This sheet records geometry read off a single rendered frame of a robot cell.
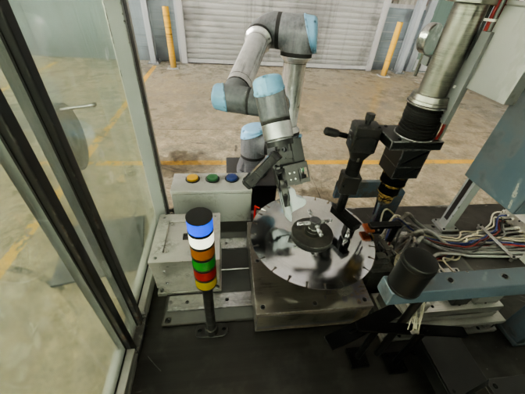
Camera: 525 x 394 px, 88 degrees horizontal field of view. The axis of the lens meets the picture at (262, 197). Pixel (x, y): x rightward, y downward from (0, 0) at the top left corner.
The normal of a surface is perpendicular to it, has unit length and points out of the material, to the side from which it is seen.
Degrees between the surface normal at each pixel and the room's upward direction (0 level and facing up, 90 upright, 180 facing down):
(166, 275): 90
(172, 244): 0
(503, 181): 90
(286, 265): 0
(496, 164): 90
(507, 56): 90
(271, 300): 0
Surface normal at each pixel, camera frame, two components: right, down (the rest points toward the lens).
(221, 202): 0.11, 0.63
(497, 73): -0.99, 0.02
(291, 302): 0.07, -0.78
